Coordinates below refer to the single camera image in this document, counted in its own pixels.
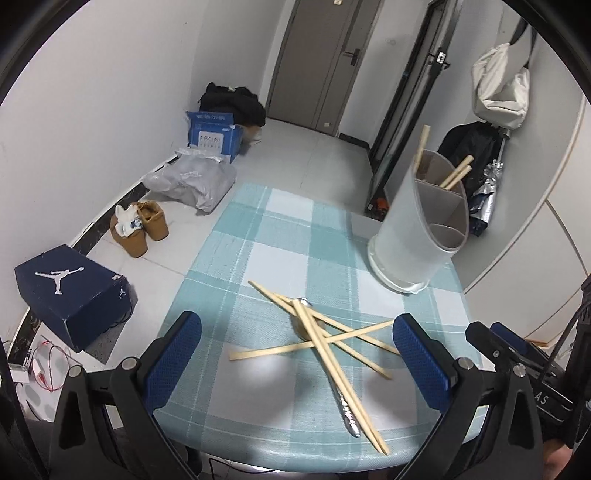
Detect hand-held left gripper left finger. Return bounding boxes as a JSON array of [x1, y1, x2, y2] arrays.
[[48, 310, 204, 480]]

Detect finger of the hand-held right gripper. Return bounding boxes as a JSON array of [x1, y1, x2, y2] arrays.
[[489, 322, 539, 367], [465, 322, 511, 372]]

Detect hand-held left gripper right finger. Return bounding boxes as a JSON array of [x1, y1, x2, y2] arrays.
[[392, 313, 546, 480]]

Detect silver spoon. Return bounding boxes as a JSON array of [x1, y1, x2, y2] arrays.
[[285, 298, 363, 438]]

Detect pile of wooden chopsticks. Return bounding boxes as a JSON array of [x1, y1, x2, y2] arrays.
[[229, 280, 402, 455]]

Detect white utensil holder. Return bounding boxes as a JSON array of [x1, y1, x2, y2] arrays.
[[368, 148, 470, 295]]

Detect wooden chopstick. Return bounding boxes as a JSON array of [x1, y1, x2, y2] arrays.
[[444, 165, 472, 190], [412, 124, 431, 172], [438, 155, 475, 188]]

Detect person's right hand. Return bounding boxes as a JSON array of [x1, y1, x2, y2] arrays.
[[545, 444, 576, 480]]

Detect navy shoe box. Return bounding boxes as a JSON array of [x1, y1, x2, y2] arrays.
[[14, 244, 138, 354]]

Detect brown boot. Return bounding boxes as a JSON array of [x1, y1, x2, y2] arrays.
[[110, 210, 148, 258], [134, 200, 170, 241]]

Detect silver navy folded umbrella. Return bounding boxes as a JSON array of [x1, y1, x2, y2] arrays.
[[468, 131, 511, 238]]

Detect white socks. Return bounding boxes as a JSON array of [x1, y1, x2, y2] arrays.
[[115, 205, 141, 238]]

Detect teal checked tablecloth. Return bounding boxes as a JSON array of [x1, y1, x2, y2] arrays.
[[152, 182, 483, 474]]

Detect white curved cabinet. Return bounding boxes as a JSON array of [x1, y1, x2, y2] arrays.
[[462, 0, 591, 352]]

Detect grey plastic parcel bag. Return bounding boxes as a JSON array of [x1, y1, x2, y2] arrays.
[[143, 147, 237, 214]]

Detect black backpack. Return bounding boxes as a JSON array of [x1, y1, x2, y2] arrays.
[[436, 122, 504, 195]]

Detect blue cardboard box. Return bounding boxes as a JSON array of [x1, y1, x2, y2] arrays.
[[185, 111, 245, 163]]

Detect white canvas bag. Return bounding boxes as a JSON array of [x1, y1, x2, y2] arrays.
[[471, 42, 531, 130]]

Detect black clothes pile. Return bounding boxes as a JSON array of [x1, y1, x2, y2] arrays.
[[199, 82, 267, 127]]

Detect grey door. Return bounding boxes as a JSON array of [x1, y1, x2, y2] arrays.
[[265, 0, 384, 137]]

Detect tangled thin cables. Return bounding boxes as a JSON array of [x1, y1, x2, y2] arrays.
[[28, 336, 86, 394]]

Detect black sliding door frame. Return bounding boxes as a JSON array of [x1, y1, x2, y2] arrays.
[[365, 0, 455, 217]]

